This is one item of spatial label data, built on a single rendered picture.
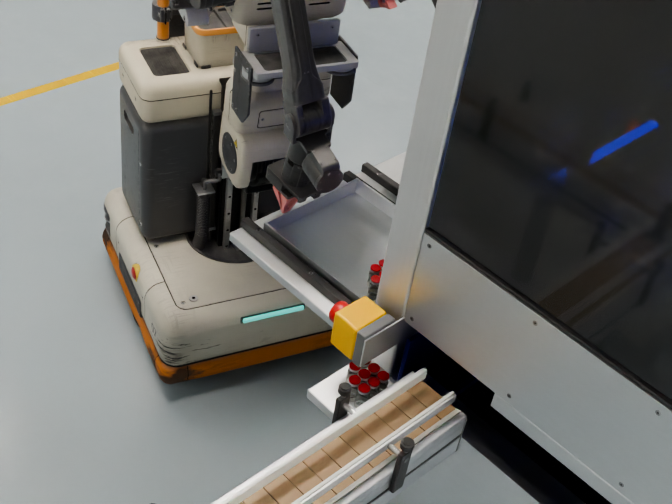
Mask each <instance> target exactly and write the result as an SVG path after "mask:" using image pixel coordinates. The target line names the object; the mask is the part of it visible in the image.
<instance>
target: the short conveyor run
mask: <svg viewBox="0 0 672 504"><path fill-rule="evenodd" d="M426 374H427V369H424V368H422V369H420V370H419V371H417V372H416V373H414V372H413V371H412V372H410V373H409V374H407V375H406V376H404V377H403V378H401V379H399V380H398V381H396V382H395V383H393V384H392V385H390V386H389V387H387V388H386V389H384V390H383V391H381V392H380V393H378V394H377V395H375V396H374V397H372V398H371V399H369V400H368V401H366V402H365V403H363V404H361V405H360V406H358V407H357V408H355V409H353V408H352V407H351V406H350V405H349V401H350V396H351V395H350V394H351V390H352V386H351V385H350V384H349V383H346V382H343V383H340V384H339V387H338V393H339V394H340V396H339V397H337V398H336V402H335V408H334V413H333V419H332V424H331V425H330V426H328V427H327V428H325V429H323V430H322V431H320V432H319V433H317V434H316V435H314V436H313V437H311V438H310V439H308V440H307V441H305V442H304V443H302V444H301V445H299V446H298V447H296V448H295V449H293V450H292V451H290V452H289V453H287V454H285V455H284V456H282V457H281V458H279V459H278V460H276V461H275V462H273V463H272V464H270V465H269V466H267V467H266V468H264V469H263V470H261V471H260V472H258V473H257V474H255V475H254V476H252V477H251V478H249V479H247V480H246V481H244V482H243V483H241V484H240V485H238V486H237V487H235V488H234V489H232V490H231V491H229V492H228V493H226V494H225V495H223V496H222V497H220V498H219V499H217V500H216V501H214V502H213V503H211V504H386V503H388V502H389V501H390V500H391V499H393V498H394V497H395V496H397V495H398V494H399V493H401V492H402V491H403V490H405V489H406V488H407V487H409V486H410V485H411V484H413V483H414V482H415V481H417V480H418V479H419V478H421V477H422V476H423V475H425V474H426V473H427V472H428V471H430V470H431V469H432V468H434V467H435V466H436V465H438V464H439V463H440V462H442V461H443V460H444V459H446V458H447V457H448V456H450V455H451V454H452V453H454V452H456V451H457V449H458V446H459V443H460V440H461V437H462V434H463V431H464V428H465V424H466V421H467V416H466V415H465V414H464V413H463V412H460V410H459V409H458V408H455V407H454V406H453V405H451V404H452V403H453V402H455V399H456V394H455V392H453V391H451V392H450V393H448V394H447V395H445V396H444V397H442V396H441V395H439V394H438V393H437V392H436V391H435V390H433V389H432V388H431V387H430V386H428V385H427V384H426V383H425V382H424V381H422V380H423V379H425V378H426ZM347 412H348V414H347Z"/></svg>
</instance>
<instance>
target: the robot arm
mask: <svg viewBox="0 0 672 504"><path fill-rule="evenodd" d="M233 1H235V0H169V2H170V7H171V8H172V9H173V10H180V9H190V8H195V9H196V10H198V9H206V8H208V9H209V11H213V9H212V7H213V6H221V5H223V4H225V6H226V7H229V6H233V5H234V2H233ZM270 1H271V6H272V12H273V17H274V23H275V28H276V34H277V39H278V45H279V50H280V56H281V62H282V71H283V85H282V91H283V97H284V101H282V102H283V107H284V113H285V120H284V134H285V135H286V137H287V138H288V140H289V141H290V145H289V149H288V152H287V156H286V158H284V159H282V160H279V161H277V162H274V163H272V164H270V165H268V167H267V170H266V172H267V173H266V178H267V179H268V181H269V182H270V183H271V184H272V185H273V187H272V188H273V190H274V193H275V195H276V197H277V200H278V202H279V206H280V209H281V212H282V213H286V212H288V211H290V210H291V209H292V207H293V206H294V205H295V204H296V203H302V202H304V201H306V199H307V198H308V197H310V196H311V197H312V198H313V199H316V198H318V197H320V195H321V194H322V193H327V192H330V191H332V190H334V189H335V188H337V187H338V186H339V185H340V183H341V182H342V180H343V177H344V175H343V173H342V171H341V170H340V164H339V161H338V160H337V158H336V156H335V155H334V153H333V152H332V150H331V149H330V147H331V142H330V141H329V139H328V138H327V137H326V134H327V133H330V131H331V125H334V119H335V111H334V108H333V106H332V104H331V103H330V102H329V97H327V96H325V93H324V86H323V83H322V81H321V79H320V76H319V74H318V71H317V67H316V63H315V59H314V53H313V47H312V41H311V35H310V29H309V23H308V17H307V11H306V5H305V0H270Z"/></svg>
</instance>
